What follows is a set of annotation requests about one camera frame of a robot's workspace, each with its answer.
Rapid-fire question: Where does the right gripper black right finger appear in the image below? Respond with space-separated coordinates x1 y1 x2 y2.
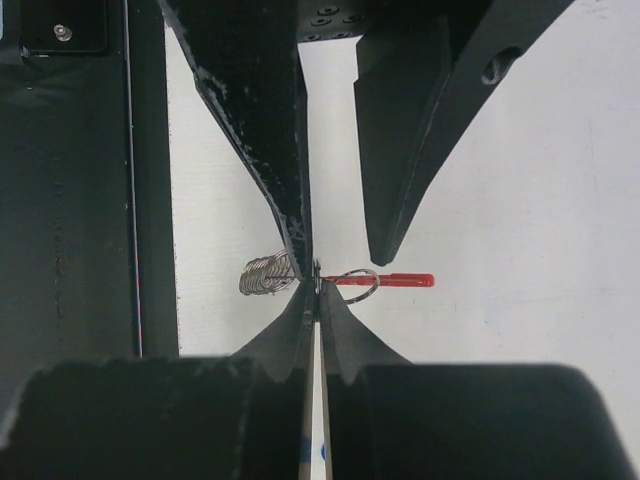
318 282 636 479

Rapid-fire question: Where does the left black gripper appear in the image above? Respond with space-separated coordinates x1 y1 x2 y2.
160 0 570 279

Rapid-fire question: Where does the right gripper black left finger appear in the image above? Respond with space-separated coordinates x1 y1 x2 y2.
1 283 314 479

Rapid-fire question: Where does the keyring with red tag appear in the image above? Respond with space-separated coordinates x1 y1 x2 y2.
238 250 436 305

